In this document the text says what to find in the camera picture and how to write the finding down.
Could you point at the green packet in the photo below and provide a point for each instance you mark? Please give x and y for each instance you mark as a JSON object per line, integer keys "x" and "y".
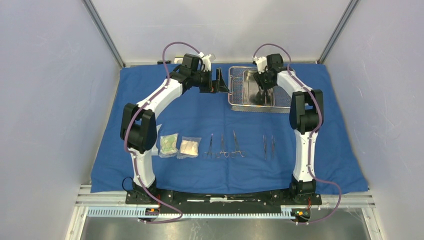
{"x": 168, "y": 145}

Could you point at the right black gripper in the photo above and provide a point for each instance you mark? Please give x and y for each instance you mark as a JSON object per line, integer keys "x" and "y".
{"x": 259, "y": 78}

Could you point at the white yellow small object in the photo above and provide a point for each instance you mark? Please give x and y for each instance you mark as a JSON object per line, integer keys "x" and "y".
{"x": 178, "y": 60}

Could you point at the white blue labelled packet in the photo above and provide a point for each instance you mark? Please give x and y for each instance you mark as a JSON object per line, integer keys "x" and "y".
{"x": 155, "y": 150}

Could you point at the steel tweezers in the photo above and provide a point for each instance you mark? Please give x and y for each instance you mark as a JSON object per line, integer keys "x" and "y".
{"x": 264, "y": 138}

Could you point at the thin steel instrument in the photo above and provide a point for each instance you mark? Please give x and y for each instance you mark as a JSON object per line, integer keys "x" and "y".
{"x": 272, "y": 147}

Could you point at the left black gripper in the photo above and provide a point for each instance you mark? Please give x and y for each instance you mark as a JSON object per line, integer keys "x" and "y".
{"x": 221, "y": 86}

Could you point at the surgical scissors forceps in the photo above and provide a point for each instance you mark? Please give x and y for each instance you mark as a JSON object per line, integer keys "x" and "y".
{"x": 222, "y": 152}

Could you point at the white slotted cable duct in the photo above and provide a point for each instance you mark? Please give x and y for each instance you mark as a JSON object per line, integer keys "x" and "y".
{"x": 140, "y": 212}

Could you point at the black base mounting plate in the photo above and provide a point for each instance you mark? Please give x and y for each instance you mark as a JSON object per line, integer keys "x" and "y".
{"x": 264, "y": 202}

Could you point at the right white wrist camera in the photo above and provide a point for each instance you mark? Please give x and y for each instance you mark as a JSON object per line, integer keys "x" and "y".
{"x": 261, "y": 63}

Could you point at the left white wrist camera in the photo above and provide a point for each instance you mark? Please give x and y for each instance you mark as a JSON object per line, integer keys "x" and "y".
{"x": 206, "y": 61}

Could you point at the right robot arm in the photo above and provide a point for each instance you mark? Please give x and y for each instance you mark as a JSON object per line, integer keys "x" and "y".
{"x": 305, "y": 117}

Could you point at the stainless steel inner tray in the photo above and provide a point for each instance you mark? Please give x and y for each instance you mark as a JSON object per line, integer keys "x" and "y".
{"x": 253, "y": 94}

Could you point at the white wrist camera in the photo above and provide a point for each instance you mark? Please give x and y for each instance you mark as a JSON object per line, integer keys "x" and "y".
{"x": 206, "y": 61}
{"x": 261, "y": 63}

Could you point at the beige gauze packet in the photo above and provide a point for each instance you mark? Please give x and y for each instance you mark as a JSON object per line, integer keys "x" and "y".
{"x": 189, "y": 147}

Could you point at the wire mesh instrument basket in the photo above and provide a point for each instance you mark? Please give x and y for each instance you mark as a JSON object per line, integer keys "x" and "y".
{"x": 235, "y": 96}

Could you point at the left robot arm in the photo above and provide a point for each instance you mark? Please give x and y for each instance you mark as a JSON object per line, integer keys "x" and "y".
{"x": 139, "y": 127}

